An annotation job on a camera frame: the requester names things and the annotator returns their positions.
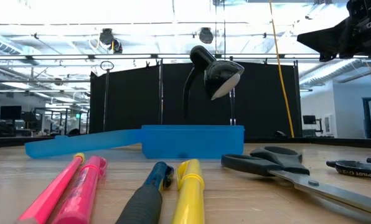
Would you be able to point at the black Pilot pen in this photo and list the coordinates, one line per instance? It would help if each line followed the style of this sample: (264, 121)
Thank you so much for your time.
(356, 169)

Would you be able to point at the black desk lamp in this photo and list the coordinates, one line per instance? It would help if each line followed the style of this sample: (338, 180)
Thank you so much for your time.
(219, 74)

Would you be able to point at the white floor device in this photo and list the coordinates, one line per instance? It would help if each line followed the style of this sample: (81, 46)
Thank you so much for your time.
(330, 124)

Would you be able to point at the overhead metal rail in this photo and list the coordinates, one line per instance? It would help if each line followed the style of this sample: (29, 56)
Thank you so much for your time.
(126, 56)

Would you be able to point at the pink highlighter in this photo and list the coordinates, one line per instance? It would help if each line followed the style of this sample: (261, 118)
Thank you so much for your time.
(82, 189)

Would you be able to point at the black computer monitor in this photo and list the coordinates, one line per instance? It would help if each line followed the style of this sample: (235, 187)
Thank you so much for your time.
(309, 119)
(10, 112)

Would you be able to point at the blue and black pen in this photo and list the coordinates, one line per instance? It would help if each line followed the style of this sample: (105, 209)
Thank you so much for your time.
(145, 199)

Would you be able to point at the pink pen with yellow end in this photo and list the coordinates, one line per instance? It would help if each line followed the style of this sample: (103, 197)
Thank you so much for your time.
(54, 189)

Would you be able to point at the chrome pole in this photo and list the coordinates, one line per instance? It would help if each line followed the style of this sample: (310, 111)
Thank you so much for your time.
(232, 109)

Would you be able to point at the blue plastic supply box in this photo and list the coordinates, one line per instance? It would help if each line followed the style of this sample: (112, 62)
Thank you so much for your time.
(188, 141)

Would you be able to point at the small black rounded object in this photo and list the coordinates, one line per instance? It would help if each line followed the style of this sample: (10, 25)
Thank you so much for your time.
(280, 134)

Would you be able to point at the yellow highlighter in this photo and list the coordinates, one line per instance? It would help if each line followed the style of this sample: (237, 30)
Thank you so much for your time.
(190, 193)

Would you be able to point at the black partition screen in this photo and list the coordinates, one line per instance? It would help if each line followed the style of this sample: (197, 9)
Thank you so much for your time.
(132, 99)

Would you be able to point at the black ceiling camera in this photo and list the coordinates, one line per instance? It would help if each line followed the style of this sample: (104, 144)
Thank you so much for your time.
(206, 35)
(107, 36)

